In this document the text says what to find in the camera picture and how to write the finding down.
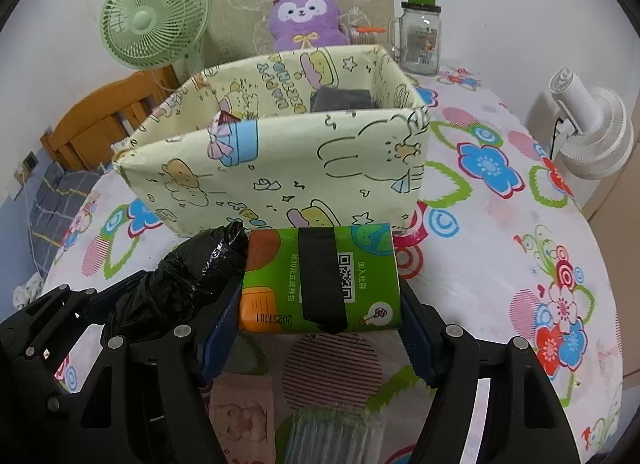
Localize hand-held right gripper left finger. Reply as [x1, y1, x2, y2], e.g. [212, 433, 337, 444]
[62, 276, 246, 464]

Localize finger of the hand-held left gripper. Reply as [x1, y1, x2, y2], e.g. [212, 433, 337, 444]
[0, 284, 108, 345]
[0, 339, 103, 464]

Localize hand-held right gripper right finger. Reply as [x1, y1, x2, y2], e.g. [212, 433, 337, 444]
[399, 280, 573, 464]

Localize green tissue packet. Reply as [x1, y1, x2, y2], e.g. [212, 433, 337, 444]
[237, 223, 403, 333]

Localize black plastic bag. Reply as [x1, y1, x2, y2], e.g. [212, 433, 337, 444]
[102, 221, 249, 345]

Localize pink sticker sheet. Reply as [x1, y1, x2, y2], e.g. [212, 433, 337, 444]
[207, 376, 277, 464]

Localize clear plastic bag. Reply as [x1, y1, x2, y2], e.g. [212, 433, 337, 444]
[275, 409, 386, 464]

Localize printed fabric storage box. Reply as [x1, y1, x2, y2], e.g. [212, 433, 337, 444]
[112, 44, 431, 239]

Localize grey fabric pouch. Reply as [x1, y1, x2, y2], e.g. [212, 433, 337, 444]
[310, 88, 377, 112]

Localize white crumpled cloth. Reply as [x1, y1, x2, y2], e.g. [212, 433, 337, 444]
[12, 274, 45, 309]

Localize grey plaid bedding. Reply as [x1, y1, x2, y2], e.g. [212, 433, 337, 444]
[27, 164, 103, 245]

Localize floral tablecloth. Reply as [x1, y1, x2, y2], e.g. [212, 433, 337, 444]
[12, 61, 626, 464]

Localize wooden bed headboard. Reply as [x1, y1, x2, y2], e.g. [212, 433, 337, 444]
[40, 68, 181, 175]

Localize white standing fan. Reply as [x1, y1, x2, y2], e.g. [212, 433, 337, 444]
[547, 68, 635, 181]

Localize glass jar mug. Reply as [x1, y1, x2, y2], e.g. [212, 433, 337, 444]
[387, 1, 443, 77]

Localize green desk fan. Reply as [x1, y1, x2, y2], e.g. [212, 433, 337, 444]
[100, 0, 211, 89]

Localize small jar with orange lid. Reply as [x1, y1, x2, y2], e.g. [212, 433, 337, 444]
[347, 18, 387, 47]

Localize purple plush toy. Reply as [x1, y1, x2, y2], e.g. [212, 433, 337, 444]
[269, 0, 351, 52]

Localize black fan cable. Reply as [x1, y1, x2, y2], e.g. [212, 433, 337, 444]
[550, 116, 566, 159]

